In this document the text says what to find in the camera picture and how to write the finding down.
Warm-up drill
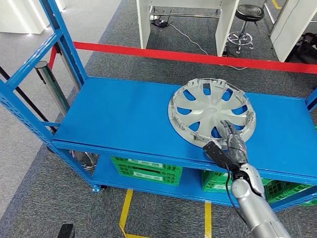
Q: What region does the black bag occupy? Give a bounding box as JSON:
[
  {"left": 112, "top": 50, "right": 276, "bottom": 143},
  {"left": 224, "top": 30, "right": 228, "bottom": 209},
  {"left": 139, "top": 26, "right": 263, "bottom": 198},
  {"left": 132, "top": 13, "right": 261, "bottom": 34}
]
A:
[{"left": 286, "top": 32, "right": 317, "bottom": 64}]

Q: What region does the blue metal shelf rack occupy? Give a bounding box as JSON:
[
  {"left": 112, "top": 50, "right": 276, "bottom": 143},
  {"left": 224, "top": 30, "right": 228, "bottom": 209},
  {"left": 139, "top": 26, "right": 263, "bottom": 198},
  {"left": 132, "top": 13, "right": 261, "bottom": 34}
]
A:
[{"left": 0, "top": 0, "right": 317, "bottom": 213}]

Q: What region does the silver plastic hubcap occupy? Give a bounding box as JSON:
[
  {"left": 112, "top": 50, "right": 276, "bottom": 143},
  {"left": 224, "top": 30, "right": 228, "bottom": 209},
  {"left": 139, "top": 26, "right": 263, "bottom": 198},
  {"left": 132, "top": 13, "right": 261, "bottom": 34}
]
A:
[{"left": 168, "top": 78, "right": 257, "bottom": 149}]

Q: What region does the red barrier belt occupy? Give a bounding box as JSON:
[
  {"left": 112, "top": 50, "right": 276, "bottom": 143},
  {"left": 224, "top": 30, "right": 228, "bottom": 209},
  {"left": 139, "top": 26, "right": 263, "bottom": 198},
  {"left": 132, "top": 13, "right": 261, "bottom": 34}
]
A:
[{"left": 48, "top": 41, "right": 317, "bottom": 74}]

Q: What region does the black robot foot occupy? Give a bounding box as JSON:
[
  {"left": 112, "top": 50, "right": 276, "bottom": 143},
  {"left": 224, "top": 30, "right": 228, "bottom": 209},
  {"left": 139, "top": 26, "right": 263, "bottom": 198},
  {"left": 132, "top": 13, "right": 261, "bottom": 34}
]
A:
[{"left": 57, "top": 224, "right": 75, "bottom": 238}]

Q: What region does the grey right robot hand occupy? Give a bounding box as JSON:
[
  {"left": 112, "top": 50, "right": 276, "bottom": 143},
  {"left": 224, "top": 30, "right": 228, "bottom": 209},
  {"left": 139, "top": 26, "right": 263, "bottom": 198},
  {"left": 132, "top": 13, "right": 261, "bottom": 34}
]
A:
[{"left": 220, "top": 119, "right": 248, "bottom": 167}]

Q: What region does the black barrier belt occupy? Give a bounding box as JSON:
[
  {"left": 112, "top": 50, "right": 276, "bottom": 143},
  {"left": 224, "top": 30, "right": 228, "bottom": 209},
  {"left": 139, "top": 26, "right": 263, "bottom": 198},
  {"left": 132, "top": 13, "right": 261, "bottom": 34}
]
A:
[{"left": 0, "top": 65, "right": 57, "bottom": 134}]

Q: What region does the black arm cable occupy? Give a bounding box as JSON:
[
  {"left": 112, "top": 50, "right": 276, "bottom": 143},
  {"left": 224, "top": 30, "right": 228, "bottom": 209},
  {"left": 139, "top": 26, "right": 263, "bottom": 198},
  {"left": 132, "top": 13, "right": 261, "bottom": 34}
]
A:
[{"left": 223, "top": 162, "right": 248, "bottom": 226}]

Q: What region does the white floor cable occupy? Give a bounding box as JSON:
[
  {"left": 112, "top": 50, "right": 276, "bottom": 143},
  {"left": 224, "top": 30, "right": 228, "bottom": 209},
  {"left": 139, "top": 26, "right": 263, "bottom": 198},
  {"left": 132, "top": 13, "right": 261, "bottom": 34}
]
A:
[{"left": 168, "top": 23, "right": 248, "bottom": 71}]

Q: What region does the white desk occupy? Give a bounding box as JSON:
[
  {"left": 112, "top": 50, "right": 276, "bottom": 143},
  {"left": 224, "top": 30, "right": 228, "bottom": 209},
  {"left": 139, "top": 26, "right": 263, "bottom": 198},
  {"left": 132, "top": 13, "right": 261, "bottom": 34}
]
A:
[
  {"left": 136, "top": 0, "right": 240, "bottom": 57},
  {"left": 263, "top": 0, "right": 317, "bottom": 63}
]

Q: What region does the chrome stanchion post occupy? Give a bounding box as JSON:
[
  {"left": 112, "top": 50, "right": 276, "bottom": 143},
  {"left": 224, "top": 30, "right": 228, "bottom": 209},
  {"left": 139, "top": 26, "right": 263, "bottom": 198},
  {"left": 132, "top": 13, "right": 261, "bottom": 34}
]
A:
[
  {"left": 54, "top": 43, "right": 82, "bottom": 92},
  {"left": 34, "top": 60, "right": 100, "bottom": 172}
]

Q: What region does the black round stool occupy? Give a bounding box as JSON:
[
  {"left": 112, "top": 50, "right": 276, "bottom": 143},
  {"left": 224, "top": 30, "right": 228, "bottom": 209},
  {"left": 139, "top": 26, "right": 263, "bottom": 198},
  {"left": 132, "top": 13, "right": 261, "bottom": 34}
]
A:
[{"left": 227, "top": 3, "right": 266, "bottom": 55}]

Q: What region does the black router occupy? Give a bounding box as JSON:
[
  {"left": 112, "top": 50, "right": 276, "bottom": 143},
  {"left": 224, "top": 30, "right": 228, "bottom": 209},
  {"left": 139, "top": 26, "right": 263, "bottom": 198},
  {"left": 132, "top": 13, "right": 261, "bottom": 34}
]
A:
[{"left": 150, "top": 18, "right": 171, "bottom": 28}]

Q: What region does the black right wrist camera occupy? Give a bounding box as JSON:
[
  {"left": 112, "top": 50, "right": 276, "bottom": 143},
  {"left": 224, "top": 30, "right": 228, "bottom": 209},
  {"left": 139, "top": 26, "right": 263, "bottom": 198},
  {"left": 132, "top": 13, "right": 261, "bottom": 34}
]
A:
[{"left": 202, "top": 140, "right": 239, "bottom": 172}]

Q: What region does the green plastic crate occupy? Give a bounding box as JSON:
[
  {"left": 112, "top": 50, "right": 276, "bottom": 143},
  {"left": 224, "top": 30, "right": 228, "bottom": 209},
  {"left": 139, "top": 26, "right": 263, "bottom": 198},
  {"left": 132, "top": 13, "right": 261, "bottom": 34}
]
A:
[
  {"left": 201, "top": 170, "right": 273, "bottom": 194},
  {"left": 264, "top": 179, "right": 317, "bottom": 207},
  {"left": 111, "top": 156, "right": 183, "bottom": 187}
]

